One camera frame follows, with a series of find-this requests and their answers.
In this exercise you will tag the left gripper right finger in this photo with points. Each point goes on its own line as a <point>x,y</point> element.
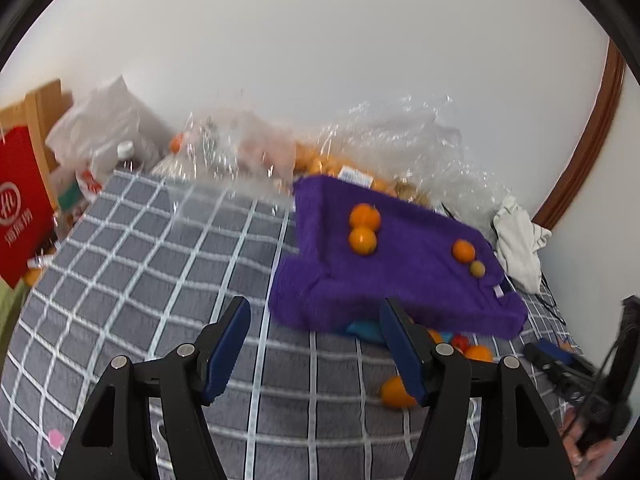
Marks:
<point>518,438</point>

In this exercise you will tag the white plastic bag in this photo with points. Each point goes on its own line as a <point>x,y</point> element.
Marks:
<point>85,139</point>

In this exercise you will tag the small yellow kumquat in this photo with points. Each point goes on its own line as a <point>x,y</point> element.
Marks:
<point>477,269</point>

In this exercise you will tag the brown wooden door frame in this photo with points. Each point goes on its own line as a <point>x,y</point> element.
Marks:
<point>590,143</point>

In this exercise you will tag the right hand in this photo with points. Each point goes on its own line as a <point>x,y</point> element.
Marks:
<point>588,465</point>

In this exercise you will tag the white barcode label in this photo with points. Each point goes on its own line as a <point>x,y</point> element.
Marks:
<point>355,176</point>

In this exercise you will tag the small orange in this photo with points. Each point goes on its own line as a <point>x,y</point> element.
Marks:
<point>463,251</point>

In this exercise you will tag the purple towel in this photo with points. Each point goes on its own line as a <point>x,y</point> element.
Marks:
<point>326,286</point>

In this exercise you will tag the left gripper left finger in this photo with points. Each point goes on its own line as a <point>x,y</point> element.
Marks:
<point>112,438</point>

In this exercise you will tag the white cloth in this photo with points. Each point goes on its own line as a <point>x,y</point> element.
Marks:
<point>519,240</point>

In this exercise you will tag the grey checked bedsheet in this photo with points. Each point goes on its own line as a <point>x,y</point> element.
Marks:
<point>144,270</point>

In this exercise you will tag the orange under towel edge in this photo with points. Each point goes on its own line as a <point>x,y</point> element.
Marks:
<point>435,335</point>

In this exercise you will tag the red small fruit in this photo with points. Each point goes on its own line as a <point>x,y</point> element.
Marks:
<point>460,342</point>

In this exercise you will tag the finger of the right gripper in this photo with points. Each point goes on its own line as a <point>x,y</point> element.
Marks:
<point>562,347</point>
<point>572,377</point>

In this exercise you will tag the oval orange on sheet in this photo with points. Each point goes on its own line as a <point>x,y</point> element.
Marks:
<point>393,395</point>

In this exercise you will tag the wooden chair frame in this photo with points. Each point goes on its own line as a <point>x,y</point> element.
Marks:
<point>40,110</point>

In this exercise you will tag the red box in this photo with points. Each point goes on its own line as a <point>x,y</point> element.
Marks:
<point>26,214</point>

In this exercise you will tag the white capped bottle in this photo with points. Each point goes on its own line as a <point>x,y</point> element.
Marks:
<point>126,155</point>

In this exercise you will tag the large clear plastic bag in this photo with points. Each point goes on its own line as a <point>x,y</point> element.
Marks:
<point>409,149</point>

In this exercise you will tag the clear bag of tangerines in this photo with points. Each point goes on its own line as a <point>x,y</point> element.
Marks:
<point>228,144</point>

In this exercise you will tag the blue bowl under towel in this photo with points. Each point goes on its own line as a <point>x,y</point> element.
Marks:
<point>367,331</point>

